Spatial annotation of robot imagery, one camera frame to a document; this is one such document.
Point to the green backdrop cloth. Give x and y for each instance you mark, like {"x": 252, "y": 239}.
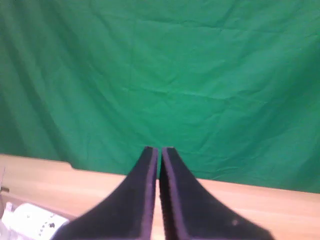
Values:
{"x": 160, "y": 75}

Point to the brown cardboard box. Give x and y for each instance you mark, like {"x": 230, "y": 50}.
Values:
{"x": 57, "y": 215}

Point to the white green-logo drink bottle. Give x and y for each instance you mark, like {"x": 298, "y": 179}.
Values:
{"x": 32, "y": 220}

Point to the clear plastic wrapper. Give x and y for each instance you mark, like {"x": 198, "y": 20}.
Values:
{"x": 7, "y": 212}

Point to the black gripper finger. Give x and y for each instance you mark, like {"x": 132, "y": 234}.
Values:
{"x": 190, "y": 212}
{"x": 125, "y": 212}

